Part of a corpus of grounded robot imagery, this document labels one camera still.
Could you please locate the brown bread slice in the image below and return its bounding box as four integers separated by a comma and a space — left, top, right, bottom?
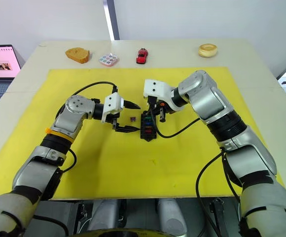
65, 47, 90, 65

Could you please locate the silver rounded robot leg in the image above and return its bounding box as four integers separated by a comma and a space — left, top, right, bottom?
86, 198, 127, 232
157, 198, 188, 237

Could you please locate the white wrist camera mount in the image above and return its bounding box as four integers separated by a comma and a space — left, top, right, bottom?
101, 93, 125, 123
143, 79, 183, 111

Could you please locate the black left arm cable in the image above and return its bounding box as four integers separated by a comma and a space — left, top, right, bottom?
53, 81, 119, 173

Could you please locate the black bracket under table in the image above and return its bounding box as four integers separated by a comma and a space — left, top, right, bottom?
209, 198, 229, 237

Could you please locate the black fuse box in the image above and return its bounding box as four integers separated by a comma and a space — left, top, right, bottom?
139, 111, 160, 142

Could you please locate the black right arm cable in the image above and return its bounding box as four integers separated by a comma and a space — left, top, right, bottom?
148, 96, 241, 237

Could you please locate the yellow mat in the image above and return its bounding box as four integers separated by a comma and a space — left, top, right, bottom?
0, 66, 286, 199

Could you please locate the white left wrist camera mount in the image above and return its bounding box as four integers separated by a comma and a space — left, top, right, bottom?
101, 93, 125, 123

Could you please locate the grey wall strip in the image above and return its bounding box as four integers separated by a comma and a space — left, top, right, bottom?
102, 0, 121, 41

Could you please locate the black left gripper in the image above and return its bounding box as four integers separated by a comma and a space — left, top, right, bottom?
110, 99, 142, 134

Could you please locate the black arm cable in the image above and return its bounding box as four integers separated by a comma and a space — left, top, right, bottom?
148, 96, 241, 237
53, 81, 119, 173

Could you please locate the pink round-cornered paint palette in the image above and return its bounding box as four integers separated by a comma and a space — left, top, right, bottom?
98, 52, 120, 67

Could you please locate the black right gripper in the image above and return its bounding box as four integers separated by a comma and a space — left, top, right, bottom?
146, 95, 171, 123

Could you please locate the red toy car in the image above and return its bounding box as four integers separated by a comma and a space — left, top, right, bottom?
136, 47, 149, 65

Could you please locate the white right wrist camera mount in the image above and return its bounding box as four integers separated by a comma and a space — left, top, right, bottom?
143, 79, 183, 111

